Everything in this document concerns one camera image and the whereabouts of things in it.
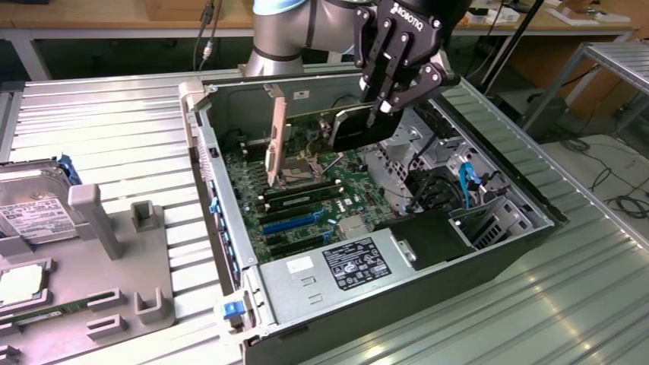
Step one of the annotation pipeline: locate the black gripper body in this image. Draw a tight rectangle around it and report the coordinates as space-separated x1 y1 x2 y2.
371 0 470 70

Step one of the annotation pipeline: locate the graphics card with black shroud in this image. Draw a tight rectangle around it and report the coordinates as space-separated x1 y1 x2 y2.
261 83 405 189

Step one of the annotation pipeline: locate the small white box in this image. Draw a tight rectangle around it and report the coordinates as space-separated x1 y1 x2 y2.
469 9 522 24

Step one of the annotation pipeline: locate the black stand pole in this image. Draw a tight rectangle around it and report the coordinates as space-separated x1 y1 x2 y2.
478 0 544 87

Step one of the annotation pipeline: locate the black floor box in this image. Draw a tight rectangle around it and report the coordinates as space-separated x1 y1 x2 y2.
494 90 568 134

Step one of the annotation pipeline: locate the silver drive cage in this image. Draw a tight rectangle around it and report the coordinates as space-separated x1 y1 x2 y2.
367 109 442 191

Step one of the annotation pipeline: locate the brown wooden panel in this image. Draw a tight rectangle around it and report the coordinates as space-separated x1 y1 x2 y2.
506 36 634 119

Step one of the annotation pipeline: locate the flat white box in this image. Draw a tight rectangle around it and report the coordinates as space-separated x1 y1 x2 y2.
544 4 600 27

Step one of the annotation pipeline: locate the green motherboard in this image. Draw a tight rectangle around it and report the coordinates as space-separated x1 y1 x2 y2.
222 129 401 263

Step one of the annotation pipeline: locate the CPU socket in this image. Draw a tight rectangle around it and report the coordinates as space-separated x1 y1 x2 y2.
282 154 326 190

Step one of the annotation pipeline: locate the silver chipset heatsink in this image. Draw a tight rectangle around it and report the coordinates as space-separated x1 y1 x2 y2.
337 217 375 235

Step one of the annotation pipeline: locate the perforated metal disk bay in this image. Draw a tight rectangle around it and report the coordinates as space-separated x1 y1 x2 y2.
447 197 551 252

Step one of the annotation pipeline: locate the RAM stick with white label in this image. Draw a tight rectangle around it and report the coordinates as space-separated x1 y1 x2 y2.
263 185 343 214

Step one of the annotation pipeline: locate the black plastic cover block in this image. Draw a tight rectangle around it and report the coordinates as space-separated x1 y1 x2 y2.
387 211 478 271

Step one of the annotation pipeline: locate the long black expansion slot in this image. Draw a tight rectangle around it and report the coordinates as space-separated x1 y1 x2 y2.
257 207 326 226
271 243 330 262
266 233 325 252

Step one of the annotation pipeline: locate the blue expansion slot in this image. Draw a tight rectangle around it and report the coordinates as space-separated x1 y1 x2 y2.
261 216 315 235

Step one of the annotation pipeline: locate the wooden workbench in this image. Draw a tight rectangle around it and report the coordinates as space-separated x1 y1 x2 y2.
0 0 640 81

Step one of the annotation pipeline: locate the silver power supply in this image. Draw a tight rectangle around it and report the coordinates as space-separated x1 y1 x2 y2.
257 227 419 326

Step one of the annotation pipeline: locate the open black PC case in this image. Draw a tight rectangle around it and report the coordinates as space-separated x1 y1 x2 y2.
177 65 568 365

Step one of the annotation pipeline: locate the hard disk in blue carrier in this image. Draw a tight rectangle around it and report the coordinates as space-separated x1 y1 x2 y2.
0 154 82 246

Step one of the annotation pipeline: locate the grey parts rack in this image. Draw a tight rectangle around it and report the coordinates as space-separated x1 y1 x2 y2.
0 184 177 365

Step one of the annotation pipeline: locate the silver CPU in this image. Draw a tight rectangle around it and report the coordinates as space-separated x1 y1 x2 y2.
0 264 47 306

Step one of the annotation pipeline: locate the green RAM stick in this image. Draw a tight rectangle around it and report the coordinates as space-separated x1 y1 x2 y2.
0 294 111 330

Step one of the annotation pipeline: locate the black looped wire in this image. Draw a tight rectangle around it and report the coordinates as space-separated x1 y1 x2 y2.
331 94 366 112

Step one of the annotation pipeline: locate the light blue wire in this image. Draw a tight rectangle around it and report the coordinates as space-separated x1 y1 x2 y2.
457 161 481 211

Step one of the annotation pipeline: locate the black wire bundle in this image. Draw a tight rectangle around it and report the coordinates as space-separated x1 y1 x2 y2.
402 167 475 216

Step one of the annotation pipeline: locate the grey hanging cable with connector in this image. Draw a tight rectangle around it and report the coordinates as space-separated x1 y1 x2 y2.
197 0 219 71

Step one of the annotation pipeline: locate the aluminium frame table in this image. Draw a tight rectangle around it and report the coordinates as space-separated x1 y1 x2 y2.
519 40 649 134

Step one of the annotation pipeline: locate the black floor cable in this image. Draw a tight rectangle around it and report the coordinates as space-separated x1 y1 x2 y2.
556 135 649 221

